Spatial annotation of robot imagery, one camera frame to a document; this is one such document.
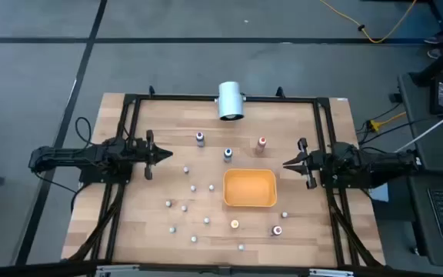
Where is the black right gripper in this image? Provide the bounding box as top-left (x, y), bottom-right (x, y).
top-left (282, 137), bottom-right (325, 190)

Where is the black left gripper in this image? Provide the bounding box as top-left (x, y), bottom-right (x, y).
top-left (131, 129), bottom-right (174, 181)

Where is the red cap colouring bottle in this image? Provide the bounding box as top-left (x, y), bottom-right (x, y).
top-left (255, 136), bottom-right (268, 155)

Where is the yellow plastic bin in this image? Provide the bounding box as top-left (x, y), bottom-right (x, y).
top-left (222, 168), bottom-right (278, 209)

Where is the white rod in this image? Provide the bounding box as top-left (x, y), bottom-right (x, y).
top-left (394, 103), bottom-right (443, 153)

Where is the black diagonal pole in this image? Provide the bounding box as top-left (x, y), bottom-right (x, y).
top-left (409, 36), bottom-right (443, 88)

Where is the black metal table frame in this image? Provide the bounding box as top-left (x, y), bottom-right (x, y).
top-left (65, 92), bottom-right (384, 270)

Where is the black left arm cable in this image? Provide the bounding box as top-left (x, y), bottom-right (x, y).
top-left (75, 117), bottom-right (92, 149)

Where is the black mount bar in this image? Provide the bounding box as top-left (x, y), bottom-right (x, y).
top-left (0, 260), bottom-right (443, 277)

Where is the yellow floor cable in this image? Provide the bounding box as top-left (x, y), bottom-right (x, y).
top-left (319, 0), bottom-right (418, 44)

